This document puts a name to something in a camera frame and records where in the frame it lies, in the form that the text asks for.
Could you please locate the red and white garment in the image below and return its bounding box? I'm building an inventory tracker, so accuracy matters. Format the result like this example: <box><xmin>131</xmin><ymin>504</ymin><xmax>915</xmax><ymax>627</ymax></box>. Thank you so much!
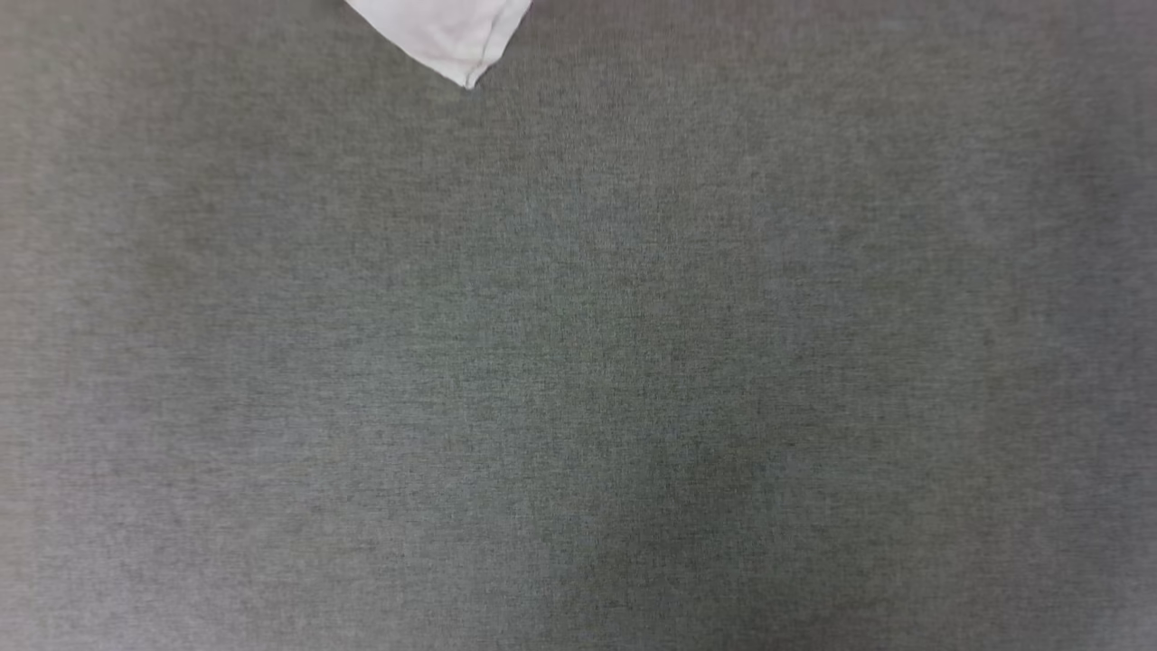
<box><xmin>343</xmin><ymin>0</ymin><xmax>535</xmax><ymax>90</ymax></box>

